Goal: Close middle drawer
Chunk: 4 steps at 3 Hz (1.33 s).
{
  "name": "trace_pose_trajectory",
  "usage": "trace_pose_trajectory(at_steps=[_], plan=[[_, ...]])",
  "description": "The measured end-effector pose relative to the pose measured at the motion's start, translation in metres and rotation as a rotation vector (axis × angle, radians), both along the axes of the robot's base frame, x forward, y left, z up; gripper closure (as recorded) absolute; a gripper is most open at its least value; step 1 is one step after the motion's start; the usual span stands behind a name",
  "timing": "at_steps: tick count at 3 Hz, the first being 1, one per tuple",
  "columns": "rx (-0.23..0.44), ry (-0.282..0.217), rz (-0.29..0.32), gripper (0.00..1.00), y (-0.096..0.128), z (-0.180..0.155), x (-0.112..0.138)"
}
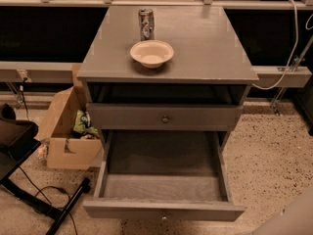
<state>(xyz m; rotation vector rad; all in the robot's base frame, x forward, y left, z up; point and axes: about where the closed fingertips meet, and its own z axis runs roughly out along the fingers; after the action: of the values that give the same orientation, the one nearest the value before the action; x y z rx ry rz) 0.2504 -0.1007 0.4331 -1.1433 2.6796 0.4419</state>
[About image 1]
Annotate grey drawer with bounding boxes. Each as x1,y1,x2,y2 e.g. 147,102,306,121
83,130,245,221
87,103,243,131

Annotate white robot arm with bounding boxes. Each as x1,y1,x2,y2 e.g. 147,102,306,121
252,187,313,235

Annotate grey wooden drawer cabinet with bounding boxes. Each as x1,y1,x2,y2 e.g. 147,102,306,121
77,6,258,149

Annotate white paper bowl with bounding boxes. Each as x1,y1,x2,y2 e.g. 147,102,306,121
130,40,174,69

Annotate green snack bag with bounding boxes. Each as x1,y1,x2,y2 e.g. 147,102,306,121
72,110,99,139

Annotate silver drink can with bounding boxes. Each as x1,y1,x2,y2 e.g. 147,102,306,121
138,8,155,41

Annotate open cardboard box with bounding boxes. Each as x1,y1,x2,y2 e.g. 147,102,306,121
34,63,104,171

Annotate black office chair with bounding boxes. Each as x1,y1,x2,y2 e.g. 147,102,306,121
0,104,90,235

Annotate grey metal rail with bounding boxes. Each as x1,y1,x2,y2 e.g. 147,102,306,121
0,62,312,88

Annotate black floor cable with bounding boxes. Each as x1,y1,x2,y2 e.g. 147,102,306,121
18,164,79,235

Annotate white cable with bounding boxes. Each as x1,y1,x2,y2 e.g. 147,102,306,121
251,0,300,91

